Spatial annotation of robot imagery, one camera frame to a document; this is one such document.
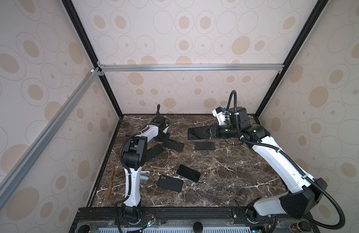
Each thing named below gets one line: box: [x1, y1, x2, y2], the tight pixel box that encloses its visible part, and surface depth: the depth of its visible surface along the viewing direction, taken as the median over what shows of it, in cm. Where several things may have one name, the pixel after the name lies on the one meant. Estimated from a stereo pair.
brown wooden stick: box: [104, 166, 115, 205], surface depth 85 cm
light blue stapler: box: [139, 170, 150, 181], surface depth 89 cm
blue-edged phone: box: [195, 141, 216, 151], surface depth 103 cm
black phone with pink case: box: [176, 164, 201, 183], surface depth 90 cm
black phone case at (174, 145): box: [162, 139, 185, 152], surface depth 104 cm
